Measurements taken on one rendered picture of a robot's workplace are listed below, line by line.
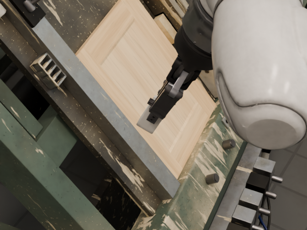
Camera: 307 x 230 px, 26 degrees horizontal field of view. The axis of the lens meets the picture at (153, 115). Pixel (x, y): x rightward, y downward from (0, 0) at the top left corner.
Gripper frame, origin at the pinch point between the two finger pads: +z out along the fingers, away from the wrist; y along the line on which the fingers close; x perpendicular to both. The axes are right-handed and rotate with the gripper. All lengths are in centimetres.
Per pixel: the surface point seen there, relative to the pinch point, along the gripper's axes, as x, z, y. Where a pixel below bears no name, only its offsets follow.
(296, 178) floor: 76, 126, -120
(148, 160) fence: 7, 46, -27
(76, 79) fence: -16.2, 33.9, -26.8
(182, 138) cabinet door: 13, 51, -42
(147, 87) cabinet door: -1, 44, -45
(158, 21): -8, 38, -62
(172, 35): -2, 41, -63
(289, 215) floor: 77, 125, -100
